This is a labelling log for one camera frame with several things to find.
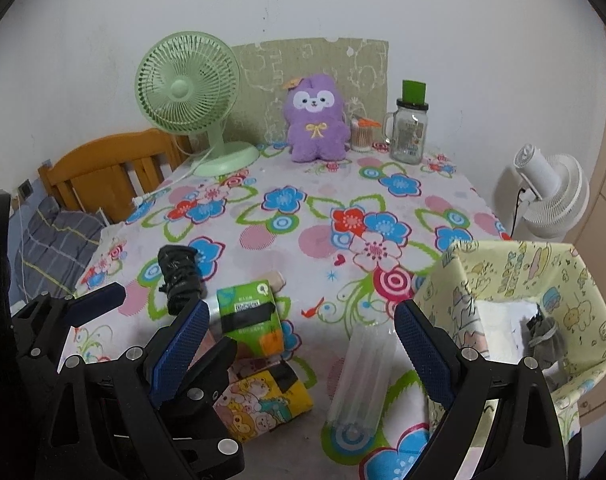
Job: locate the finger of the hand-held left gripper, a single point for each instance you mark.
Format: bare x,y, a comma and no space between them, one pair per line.
210,375
95,302

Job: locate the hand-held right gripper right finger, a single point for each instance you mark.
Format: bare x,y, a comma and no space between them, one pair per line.
423,355

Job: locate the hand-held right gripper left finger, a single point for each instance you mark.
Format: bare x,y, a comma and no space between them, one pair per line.
180,355

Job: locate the yellow cartoon tissue pack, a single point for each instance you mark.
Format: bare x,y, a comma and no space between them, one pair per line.
268,400

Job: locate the clear plastic packet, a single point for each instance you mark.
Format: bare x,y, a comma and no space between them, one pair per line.
363,375

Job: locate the black sock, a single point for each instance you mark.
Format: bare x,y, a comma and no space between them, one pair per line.
178,275

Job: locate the white roll with beige core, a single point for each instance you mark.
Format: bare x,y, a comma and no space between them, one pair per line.
277,281

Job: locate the yellow cartoon fabric storage box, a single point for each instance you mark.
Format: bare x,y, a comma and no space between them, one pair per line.
583,300

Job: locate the grey striped cloth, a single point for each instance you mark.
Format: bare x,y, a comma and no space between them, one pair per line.
53,245

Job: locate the white tissue pack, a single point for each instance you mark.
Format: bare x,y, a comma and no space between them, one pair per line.
503,330

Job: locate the grey sock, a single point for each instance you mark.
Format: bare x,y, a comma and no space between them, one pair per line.
548,345

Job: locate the wooden chair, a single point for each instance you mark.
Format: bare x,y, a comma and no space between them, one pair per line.
98,160

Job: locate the floral tablecloth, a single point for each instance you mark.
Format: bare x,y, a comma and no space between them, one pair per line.
303,210

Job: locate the white standing fan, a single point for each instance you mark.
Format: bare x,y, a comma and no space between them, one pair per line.
553,200

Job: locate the glass mug jar green lid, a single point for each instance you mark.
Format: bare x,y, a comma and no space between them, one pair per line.
408,130

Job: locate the small jar with orange lid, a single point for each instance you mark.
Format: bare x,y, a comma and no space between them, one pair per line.
361,137

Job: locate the green desk fan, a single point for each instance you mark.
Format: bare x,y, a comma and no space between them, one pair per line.
183,85

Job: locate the purple plush toy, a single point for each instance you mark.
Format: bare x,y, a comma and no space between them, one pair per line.
315,125

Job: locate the green patterned wall sticker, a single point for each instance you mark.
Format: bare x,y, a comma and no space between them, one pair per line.
363,65

